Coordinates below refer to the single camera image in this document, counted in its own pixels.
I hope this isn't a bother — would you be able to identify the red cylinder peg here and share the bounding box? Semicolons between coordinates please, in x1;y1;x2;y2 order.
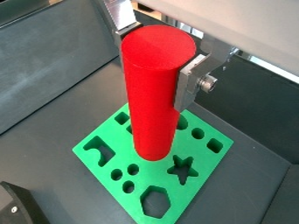
121;25;197;161

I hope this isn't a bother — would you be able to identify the black base corner with screw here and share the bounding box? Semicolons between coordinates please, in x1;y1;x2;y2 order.
0;181;51;224

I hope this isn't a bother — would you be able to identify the green shape sorter board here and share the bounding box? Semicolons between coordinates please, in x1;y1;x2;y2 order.
73;106;234;224

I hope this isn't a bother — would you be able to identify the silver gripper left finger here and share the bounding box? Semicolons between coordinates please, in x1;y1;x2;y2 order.
102;0;143;46

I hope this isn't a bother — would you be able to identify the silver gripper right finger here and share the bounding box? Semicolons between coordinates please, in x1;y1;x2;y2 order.
174;34;236;112

